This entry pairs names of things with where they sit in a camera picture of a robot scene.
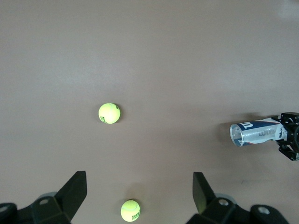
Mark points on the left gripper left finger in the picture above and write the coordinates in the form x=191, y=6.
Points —
x=67, y=198

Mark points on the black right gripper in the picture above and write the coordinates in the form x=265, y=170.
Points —
x=295, y=137

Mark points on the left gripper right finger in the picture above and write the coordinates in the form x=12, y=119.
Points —
x=208, y=205

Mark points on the clear tennis ball can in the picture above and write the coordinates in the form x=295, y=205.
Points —
x=257, y=134

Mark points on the yellow-green tennis ball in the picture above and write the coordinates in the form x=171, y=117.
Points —
x=130, y=210
x=109, y=113

